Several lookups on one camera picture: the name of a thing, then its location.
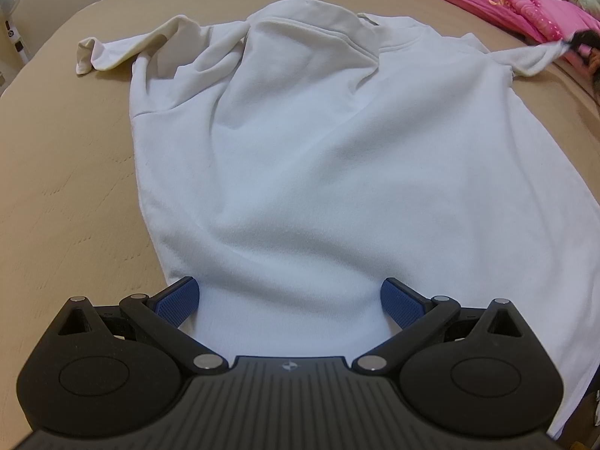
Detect white shirt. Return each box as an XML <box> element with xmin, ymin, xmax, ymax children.
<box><xmin>75</xmin><ymin>0</ymin><xmax>600</xmax><ymax>441</ymax></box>

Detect pink floral blanket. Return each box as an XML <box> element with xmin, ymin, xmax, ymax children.
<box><xmin>335</xmin><ymin>0</ymin><xmax>600</xmax><ymax>99</ymax></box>

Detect beige bed mat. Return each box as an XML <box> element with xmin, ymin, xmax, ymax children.
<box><xmin>0</xmin><ymin>0</ymin><xmax>600</xmax><ymax>450</ymax></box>

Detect white standing fan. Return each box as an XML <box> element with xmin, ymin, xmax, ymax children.
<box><xmin>0</xmin><ymin>0</ymin><xmax>33</xmax><ymax>90</ymax></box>

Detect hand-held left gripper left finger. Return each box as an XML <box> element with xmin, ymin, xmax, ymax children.
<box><xmin>56</xmin><ymin>276</ymin><xmax>229</xmax><ymax>376</ymax></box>

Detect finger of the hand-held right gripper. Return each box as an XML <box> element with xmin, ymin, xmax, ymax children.
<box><xmin>565</xmin><ymin>30</ymin><xmax>600</xmax><ymax>71</ymax></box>

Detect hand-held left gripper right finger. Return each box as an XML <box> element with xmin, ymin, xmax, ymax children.
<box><xmin>351</xmin><ymin>277</ymin><xmax>523</xmax><ymax>376</ymax></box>

